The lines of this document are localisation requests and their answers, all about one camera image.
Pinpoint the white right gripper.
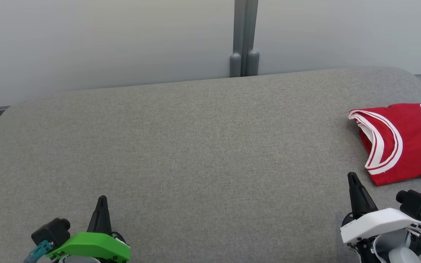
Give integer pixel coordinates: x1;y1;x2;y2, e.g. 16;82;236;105
340;172;421;244

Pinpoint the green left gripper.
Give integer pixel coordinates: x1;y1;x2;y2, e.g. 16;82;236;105
46;195;130;263

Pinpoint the red jersey with white sleeves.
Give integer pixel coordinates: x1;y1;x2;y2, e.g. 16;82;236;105
348;103;421;186

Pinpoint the teal left camera connector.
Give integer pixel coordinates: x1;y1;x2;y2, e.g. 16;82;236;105
23;240;53;263

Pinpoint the grey partition post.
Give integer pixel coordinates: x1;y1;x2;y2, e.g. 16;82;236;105
230;0;259;77

